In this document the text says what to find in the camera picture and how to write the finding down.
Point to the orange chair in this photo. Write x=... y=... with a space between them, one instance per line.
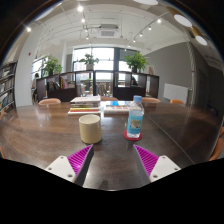
x=49 y=101
x=150 y=99
x=175 y=101
x=104 y=98

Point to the stack of books left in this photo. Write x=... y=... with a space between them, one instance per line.
x=85 y=105

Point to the orange chair back far right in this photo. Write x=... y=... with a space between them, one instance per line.
x=175 y=101

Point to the bookshelf at left wall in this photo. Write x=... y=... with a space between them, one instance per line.
x=7 y=82

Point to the dark open shelf divider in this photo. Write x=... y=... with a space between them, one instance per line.
x=122 y=85

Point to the red round coaster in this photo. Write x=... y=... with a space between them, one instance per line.
x=132 y=138

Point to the potted plant right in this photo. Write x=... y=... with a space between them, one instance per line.
x=136 y=62

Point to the orange chair back centre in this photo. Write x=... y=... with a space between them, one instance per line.
x=104 y=98

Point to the clear water bottle blue cap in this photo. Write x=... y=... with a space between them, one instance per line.
x=135 y=119

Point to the potted plant left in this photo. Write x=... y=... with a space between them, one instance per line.
x=51 y=65

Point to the seated person in background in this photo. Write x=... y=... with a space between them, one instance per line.
x=34 y=85

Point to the book with blue cover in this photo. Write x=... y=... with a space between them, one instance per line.
x=116 y=107

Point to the orange chair back far left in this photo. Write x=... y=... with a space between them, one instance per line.
x=49 y=101

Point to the potted plant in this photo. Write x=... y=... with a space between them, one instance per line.
x=51 y=65
x=136 y=62
x=89 y=60

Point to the orange chair right edge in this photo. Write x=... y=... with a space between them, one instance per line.
x=218 y=148

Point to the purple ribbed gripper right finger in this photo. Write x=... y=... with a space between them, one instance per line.
x=152 y=167

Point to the white board against wall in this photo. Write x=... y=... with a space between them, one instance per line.
x=175 y=92

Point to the potted plant middle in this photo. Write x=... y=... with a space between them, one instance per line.
x=89 y=60

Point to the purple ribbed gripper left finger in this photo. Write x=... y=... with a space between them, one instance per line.
x=74 y=167

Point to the ceiling air conditioner unit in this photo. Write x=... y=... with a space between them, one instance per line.
x=108 y=30

